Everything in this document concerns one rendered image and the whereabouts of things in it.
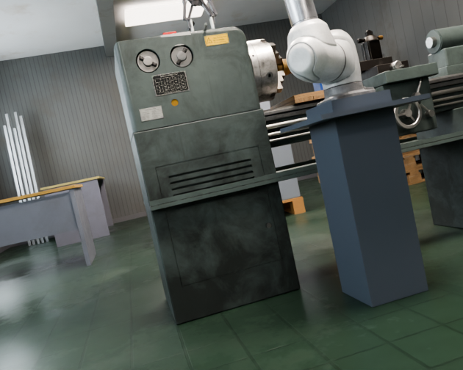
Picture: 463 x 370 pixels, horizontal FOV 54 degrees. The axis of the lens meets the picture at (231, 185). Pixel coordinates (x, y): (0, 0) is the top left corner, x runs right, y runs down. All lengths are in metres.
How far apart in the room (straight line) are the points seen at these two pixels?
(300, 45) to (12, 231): 3.35
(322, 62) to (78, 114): 7.01
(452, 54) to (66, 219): 3.29
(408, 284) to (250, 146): 0.88
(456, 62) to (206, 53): 1.48
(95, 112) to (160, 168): 6.42
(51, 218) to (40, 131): 4.23
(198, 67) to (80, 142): 6.37
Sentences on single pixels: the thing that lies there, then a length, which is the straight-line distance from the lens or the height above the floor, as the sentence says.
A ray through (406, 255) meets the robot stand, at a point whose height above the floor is 0.16.
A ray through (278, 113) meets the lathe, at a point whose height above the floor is 0.84.
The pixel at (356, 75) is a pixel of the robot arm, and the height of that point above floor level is 0.88.
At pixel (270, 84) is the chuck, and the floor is 0.98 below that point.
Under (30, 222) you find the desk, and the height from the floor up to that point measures 0.49.
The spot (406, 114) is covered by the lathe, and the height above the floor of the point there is 0.70.
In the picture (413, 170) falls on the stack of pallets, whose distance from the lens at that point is 5.20.
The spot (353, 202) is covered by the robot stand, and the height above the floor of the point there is 0.41.
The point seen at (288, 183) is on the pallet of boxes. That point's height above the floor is 0.31.
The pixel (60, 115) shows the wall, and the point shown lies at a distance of 8.41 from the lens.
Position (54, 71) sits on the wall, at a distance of 8.56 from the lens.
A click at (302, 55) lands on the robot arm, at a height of 0.96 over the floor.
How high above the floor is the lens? 0.66
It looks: 3 degrees down
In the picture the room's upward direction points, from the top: 12 degrees counter-clockwise
